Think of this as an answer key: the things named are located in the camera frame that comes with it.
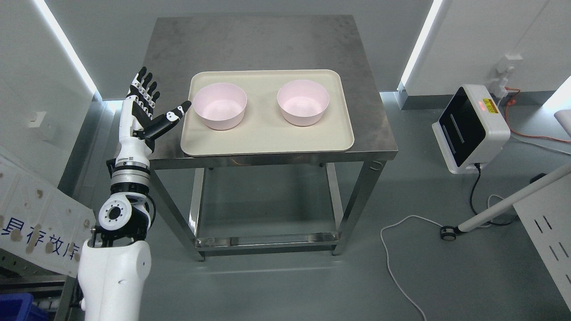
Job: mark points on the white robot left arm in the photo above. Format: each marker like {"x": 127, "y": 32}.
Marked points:
{"x": 115, "y": 263}

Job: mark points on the white black charging device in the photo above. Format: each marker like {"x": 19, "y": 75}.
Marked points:
{"x": 471, "y": 131}

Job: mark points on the white perforated panel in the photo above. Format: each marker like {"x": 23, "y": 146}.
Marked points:
{"x": 546, "y": 216}

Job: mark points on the beige plastic tray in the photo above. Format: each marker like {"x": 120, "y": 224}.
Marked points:
{"x": 263, "y": 130}

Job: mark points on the white signboard blue characters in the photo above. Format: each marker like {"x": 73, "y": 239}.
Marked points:
{"x": 39, "y": 223}

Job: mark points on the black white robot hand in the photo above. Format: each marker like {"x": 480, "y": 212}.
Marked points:
{"x": 139, "y": 126}

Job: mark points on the pink bowl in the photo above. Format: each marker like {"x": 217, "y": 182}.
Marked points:
{"x": 221, "y": 106}
{"x": 303, "y": 102}

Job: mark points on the white wall socket plug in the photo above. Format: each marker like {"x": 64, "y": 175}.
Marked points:
{"x": 502, "y": 72}

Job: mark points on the white stand leg with caster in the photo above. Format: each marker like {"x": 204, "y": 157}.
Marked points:
{"x": 450, "y": 233}

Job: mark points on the white wall switch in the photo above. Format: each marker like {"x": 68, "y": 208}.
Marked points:
{"x": 38, "y": 121}

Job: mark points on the blue bin corner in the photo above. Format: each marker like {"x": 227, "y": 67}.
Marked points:
{"x": 20, "y": 307}

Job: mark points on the stainless steel table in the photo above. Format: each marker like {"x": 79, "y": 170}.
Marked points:
{"x": 181, "y": 47}

